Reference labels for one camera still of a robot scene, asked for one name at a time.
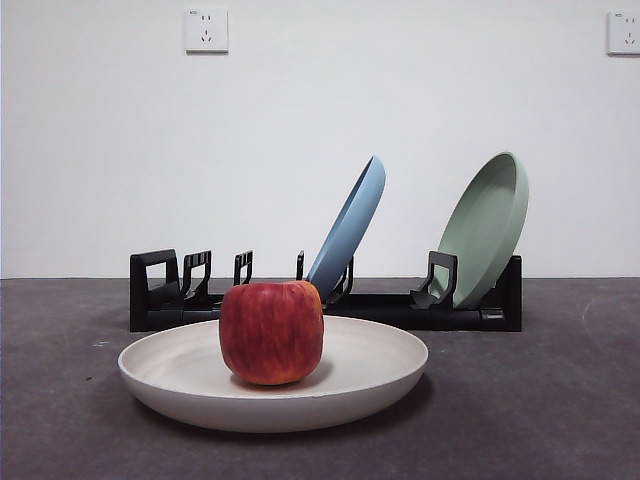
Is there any red apple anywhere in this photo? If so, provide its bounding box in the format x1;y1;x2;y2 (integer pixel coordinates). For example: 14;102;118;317
218;279;325;387

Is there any pale yellow cream plate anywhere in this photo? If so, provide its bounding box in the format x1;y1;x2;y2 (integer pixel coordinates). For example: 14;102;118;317
117;314;430;434

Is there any blue plate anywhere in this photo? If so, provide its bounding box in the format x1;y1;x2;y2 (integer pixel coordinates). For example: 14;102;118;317
304;154;387;305

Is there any black plate rack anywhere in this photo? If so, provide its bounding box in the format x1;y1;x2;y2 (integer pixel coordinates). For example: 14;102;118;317
128;248;524;333

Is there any pale green plate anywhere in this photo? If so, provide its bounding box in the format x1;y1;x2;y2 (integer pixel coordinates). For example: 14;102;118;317
437;151;530;310

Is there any white wall socket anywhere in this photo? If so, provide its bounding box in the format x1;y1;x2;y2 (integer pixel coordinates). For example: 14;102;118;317
607;10;640;56
184;7;230;54

